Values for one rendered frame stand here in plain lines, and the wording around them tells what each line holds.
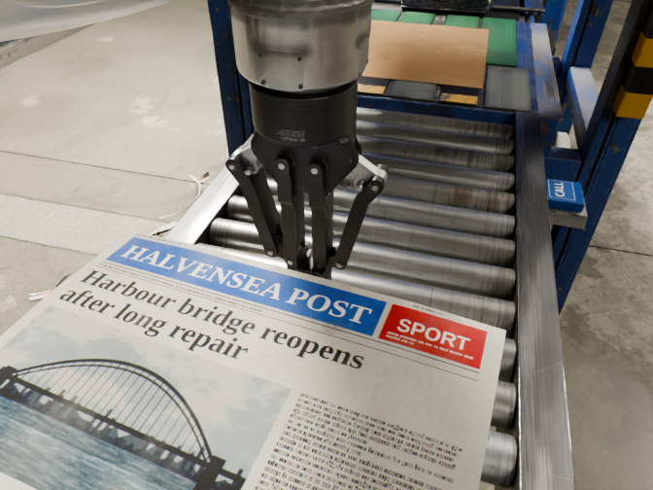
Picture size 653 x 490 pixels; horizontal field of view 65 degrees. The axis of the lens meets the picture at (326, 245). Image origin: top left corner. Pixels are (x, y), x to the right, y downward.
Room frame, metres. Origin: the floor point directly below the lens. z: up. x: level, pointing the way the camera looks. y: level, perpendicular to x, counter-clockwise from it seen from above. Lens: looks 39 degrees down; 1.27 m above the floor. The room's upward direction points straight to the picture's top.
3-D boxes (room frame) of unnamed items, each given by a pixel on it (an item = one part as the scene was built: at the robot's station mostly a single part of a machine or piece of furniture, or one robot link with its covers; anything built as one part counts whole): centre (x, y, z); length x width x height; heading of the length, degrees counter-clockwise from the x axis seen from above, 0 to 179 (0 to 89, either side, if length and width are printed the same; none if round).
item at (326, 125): (0.34, 0.02, 1.09); 0.08 x 0.07 x 0.09; 74
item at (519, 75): (1.42, -0.28, 0.75); 0.70 x 0.65 x 0.10; 164
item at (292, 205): (0.35, 0.03, 1.02); 0.04 x 0.01 x 0.11; 164
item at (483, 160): (0.88, -0.13, 0.77); 0.47 x 0.05 x 0.05; 74
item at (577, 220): (0.82, -0.45, 0.69); 0.10 x 0.10 x 0.03; 74
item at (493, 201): (0.75, -0.09, 0.77); 0.47 x 0.05 x 0.05; 74
